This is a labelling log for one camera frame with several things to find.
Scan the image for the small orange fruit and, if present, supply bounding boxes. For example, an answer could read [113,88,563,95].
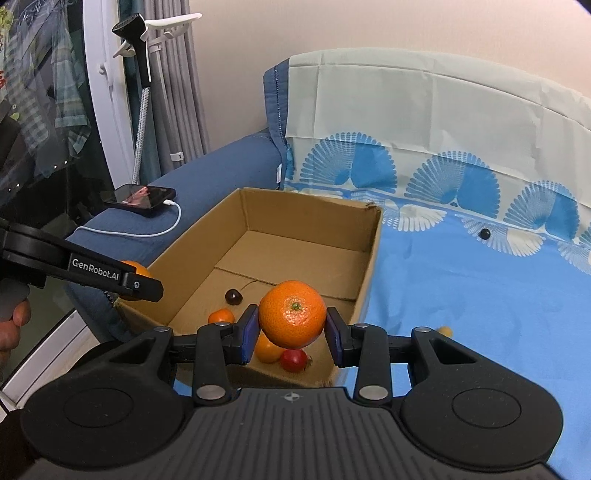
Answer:
[254,332,284,364]

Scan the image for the dark purple grape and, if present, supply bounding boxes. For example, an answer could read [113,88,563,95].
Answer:
[224,289,243,306]

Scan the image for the small red cherry fruit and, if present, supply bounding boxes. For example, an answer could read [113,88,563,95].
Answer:
[280,349,312,373]

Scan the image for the olive fruit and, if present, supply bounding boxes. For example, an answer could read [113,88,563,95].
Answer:
[438,326,453,338]

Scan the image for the orange fruit with stem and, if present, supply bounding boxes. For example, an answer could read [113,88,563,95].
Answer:
[122,260,152,278]

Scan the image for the person left hand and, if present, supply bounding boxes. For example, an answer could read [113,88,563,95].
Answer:
[0,299,31,368]

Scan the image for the blue sofa armrest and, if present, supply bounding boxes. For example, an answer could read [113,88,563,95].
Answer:
[64,128,288,342]

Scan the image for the brown cardboard box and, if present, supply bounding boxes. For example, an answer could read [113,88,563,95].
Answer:
[114,186,385,388]

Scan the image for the black smartphone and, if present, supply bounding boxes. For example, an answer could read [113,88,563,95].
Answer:
[102,184,176,217]

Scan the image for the hanging striped clothes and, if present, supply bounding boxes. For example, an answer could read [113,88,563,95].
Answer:
[1,1,91,178]

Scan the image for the black grape near pattern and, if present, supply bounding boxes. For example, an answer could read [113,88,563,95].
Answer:
[479,228,491,240]

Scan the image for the grey curtain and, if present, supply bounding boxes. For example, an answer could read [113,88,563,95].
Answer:
[144,1,209,173]

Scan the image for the blue patterned bed sheet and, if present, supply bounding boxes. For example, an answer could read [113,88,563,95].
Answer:
[263,48,590,479]

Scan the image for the garment steamer pole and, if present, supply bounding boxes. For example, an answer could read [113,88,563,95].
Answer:
[112,12,202,184]

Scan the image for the white charging cable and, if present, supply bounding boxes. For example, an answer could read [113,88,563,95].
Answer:
[73,198,182,239]

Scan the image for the white door frame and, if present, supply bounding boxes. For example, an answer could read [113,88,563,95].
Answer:
[82,0,134,187]

